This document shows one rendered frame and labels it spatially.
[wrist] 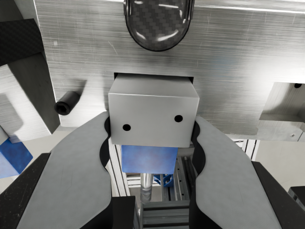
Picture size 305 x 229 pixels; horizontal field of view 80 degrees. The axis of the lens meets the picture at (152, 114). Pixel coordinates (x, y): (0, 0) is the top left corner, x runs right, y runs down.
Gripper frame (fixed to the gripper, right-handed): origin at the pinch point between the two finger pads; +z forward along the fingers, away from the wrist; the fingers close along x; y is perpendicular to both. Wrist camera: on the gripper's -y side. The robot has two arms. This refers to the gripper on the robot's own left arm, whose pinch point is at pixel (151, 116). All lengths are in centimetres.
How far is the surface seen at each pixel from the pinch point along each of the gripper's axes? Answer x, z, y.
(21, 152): -14.0, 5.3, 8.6
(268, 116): 10.5, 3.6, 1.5
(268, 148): 88, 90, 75
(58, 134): -58, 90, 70
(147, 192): 0.2, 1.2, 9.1
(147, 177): 0.0, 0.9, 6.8
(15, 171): -13.9, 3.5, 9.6
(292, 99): 12.4, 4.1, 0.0
